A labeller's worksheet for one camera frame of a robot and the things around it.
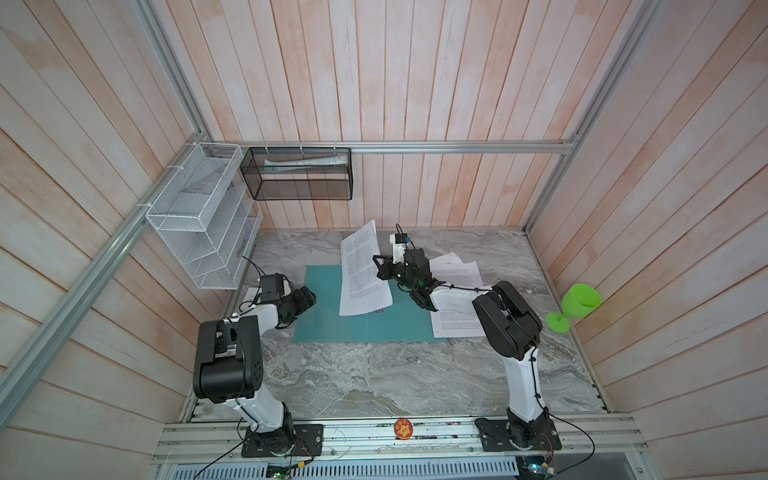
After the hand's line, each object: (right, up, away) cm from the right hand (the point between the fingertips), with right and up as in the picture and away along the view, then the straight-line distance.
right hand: (371, 257), depth 94 cm
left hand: (-21, -16, +2) cm, 26 cm away
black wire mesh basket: (-26, +30, +10) cm, 41 cm away
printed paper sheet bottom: (+29, -3, +16) cm, 34 cm away
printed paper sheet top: (-3, -11, +4) cm, 12 cm away
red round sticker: (+9, -44, -19) cm, 49 cm away
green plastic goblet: (+58, -12, -13) cm, 61 cm away
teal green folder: (+11, -21, +1) cm, 24 cm away
